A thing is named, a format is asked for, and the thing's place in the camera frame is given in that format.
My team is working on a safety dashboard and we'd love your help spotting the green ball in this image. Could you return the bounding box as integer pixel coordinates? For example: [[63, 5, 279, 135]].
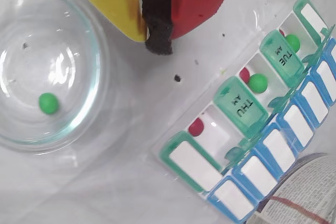
[[38, 92, 59, 115], [285, 34, 301, 53], [248, 73, 269, 93]]

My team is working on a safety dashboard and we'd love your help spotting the white tablecloth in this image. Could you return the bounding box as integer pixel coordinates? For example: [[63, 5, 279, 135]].
[[0, 0, 336, 224]]

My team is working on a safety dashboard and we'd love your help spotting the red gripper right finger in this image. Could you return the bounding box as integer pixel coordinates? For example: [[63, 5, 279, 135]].
[[141, 0, 242, 56]]

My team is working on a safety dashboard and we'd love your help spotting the weekly pill organizer box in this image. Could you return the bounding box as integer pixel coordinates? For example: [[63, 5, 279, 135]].
[[151, 0, 336, 222]]

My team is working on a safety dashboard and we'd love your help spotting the glass bowl of green balls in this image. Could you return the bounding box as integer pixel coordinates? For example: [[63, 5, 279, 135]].
[[0, 0, 110, 154]]

